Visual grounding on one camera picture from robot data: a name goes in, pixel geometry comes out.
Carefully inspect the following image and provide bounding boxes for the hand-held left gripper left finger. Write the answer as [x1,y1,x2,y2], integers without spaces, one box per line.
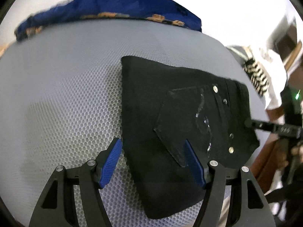
[28,137,123,227]

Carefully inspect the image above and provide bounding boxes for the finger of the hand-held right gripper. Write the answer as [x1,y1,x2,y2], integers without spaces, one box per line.
[244,118,278,133]

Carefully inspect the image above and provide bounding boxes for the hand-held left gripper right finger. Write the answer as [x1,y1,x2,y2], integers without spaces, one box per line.
[185,139,276,227]

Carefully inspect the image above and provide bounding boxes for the black pants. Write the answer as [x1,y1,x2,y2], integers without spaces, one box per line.
[121,55,260,220]

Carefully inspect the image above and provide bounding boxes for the person's right hand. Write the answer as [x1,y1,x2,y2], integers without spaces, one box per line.
[291,144,303,158]

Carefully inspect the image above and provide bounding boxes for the black white striped cloth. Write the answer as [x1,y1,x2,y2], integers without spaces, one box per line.
[243,47,270,97]

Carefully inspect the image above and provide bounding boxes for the beige bed sheet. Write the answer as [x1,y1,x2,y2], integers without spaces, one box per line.
[216,184,237,227]

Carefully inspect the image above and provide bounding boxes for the wooden framed furniture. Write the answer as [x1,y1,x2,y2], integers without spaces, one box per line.
[273,16,303,72]

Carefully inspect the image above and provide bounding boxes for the grey mesh mat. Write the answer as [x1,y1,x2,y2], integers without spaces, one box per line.
[0,20,268,227]

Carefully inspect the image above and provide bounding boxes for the blue floral blanket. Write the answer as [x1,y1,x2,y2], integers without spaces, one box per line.
[15,0,203,43]

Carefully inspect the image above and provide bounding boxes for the wooden bed frame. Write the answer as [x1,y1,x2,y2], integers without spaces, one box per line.
[251,135,285,192]

